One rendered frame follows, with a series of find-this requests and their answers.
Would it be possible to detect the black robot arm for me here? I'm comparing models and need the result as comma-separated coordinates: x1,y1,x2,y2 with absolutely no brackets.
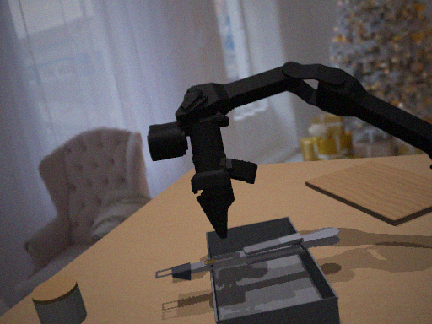
147,62,432,184

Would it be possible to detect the brown wooden board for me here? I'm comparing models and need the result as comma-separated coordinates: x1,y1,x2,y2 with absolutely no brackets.
305,160,432,226

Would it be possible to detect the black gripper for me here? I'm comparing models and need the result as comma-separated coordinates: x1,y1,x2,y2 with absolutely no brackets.
191,147,235,240

